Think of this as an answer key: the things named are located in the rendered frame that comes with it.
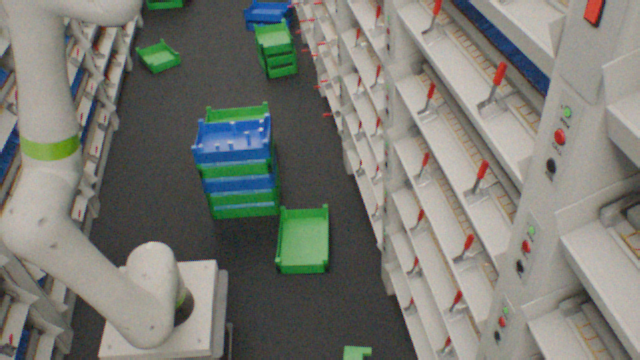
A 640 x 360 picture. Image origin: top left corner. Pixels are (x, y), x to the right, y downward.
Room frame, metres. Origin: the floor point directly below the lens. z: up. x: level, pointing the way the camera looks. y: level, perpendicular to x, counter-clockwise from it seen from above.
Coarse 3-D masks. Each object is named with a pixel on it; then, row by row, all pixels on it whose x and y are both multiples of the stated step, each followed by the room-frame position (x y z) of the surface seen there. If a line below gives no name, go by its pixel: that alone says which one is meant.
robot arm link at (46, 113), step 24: (24, 0) 0.79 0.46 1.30; (48, 0) 0.80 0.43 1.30; (24, 24) 0.80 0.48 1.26; (48, 24) 0.81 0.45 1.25; (24, 48) 0.80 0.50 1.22; (48, 48) 0.81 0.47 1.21; (24, 72) 0.80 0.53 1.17; (48, 72) 0.81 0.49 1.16; (24, 96) 0.80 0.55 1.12; (48, 96) 0.81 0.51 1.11; (24, 120) 0.80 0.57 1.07; (48, 120) 0.80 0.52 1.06; (72, 120) 0.84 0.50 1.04
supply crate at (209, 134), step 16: (208, 128) 1.75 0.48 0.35; (224, 128) 1.75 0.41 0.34; (240, 128) 1.75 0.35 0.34; (256, 128) 1.75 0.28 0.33; (208, 144) 1.67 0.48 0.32; (224, 144) 1.66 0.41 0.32; (240, 144) 1.65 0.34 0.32; (256, 144) 1.64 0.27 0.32; (208, 160) 1.55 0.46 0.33; (224, 160) 1.55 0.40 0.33; (240, 160) 1.55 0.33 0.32
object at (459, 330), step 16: (400, 176) 1.08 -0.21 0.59; (400, 192) 1.07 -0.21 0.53; (400, 208) 1.01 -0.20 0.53; (416, 208) 0.99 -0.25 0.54; (416, 240) 0.88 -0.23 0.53; (432, 256) 0.82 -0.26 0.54; (432, 272) 0.77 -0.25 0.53; (448, 272) 0.76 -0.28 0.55; (432, 288) 0.73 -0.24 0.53; (448, 288) 0.71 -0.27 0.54; (448, 304) 0.67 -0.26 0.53; (464, 320) 0.62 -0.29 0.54; (464, 336) 0.58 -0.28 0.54; (480, 336) 0.57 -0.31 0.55; (464, 352) 0.54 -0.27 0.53
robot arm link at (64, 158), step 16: (32, 144) 0.79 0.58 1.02; (48, 144) 0.79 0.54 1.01; (64, 144) 0.81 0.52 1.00; (80, 144) 0.86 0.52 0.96; (32, 160) 0.79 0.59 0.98; (48, 160) 0.79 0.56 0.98; (64, 160) 0.81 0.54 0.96; (80, 160) 0.85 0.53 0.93; (64, 176) 0.79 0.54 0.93; (80, 176) 0.84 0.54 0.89
